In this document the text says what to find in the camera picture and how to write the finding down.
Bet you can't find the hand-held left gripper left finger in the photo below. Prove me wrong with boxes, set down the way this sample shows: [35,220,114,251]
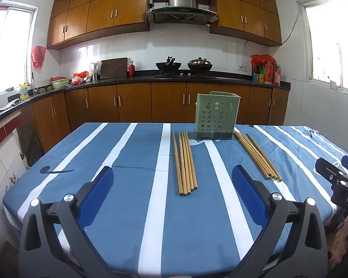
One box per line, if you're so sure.
[18,166,114,278]

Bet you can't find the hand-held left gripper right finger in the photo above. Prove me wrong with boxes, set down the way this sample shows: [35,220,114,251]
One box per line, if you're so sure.
[231,164,328,278]

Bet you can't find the green perforated utensil holder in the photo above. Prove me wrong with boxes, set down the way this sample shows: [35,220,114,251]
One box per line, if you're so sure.
[194,92,241,140]

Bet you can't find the blue white striped tablecloth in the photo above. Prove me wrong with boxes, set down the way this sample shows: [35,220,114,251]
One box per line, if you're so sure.
[2,122,348,275]

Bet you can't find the dark round woven tray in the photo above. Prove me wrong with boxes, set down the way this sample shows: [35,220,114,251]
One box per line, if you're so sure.
[17,124,45,166]

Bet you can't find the wooden lower kitchen cabinets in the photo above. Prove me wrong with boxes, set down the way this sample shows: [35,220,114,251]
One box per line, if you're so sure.
[20,82,290,153]

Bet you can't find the bottles and red bag cluster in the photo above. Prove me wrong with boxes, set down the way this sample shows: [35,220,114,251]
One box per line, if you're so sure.
[264,61,281,86]

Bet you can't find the green basin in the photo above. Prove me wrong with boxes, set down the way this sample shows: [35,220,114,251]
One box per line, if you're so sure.
[50,78,70,90]

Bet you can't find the red white plastic bag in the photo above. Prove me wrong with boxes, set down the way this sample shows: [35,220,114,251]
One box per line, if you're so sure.
[72,72,91,84]

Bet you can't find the black kitchen countertop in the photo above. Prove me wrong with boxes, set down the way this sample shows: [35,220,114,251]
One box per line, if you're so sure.
[0,71,291,128]

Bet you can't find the metal canister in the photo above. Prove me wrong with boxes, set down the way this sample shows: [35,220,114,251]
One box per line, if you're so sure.
[90,61,103,81]

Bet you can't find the grey dish cloth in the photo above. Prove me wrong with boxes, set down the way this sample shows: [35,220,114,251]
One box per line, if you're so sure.
[0,98,21,113]

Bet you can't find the dark wooden cutting board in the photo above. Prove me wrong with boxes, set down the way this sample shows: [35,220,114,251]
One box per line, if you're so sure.
[100,57,128,80]

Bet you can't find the red bag over bottles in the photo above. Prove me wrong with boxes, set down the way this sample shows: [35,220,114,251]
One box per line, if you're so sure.
[251,54,277,68]

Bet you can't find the black gas stove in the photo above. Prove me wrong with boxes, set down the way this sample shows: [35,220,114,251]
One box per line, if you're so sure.
[154,70,218,79]

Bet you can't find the dark wok with lid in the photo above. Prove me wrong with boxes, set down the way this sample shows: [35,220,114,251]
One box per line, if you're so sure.
[187,57,213,72]

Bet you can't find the red hanging plastic bag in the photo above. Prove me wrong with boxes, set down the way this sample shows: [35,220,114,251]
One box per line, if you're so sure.
[31,46,46,69]

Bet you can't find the steel range hood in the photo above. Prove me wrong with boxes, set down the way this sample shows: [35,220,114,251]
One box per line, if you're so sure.
[146,0,219,25]

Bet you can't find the window with grey frame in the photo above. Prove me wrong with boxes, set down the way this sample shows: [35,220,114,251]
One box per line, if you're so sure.
[296,0,348,93]

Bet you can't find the white wall cable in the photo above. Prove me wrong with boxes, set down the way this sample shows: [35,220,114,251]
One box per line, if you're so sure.
[281,11,304,46]

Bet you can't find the black wok with handle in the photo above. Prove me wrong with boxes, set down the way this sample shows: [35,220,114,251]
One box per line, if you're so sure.
[155,56,183,70]

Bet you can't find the window with white frame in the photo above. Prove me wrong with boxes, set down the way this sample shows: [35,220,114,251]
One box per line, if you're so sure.
[0,4,38,99]

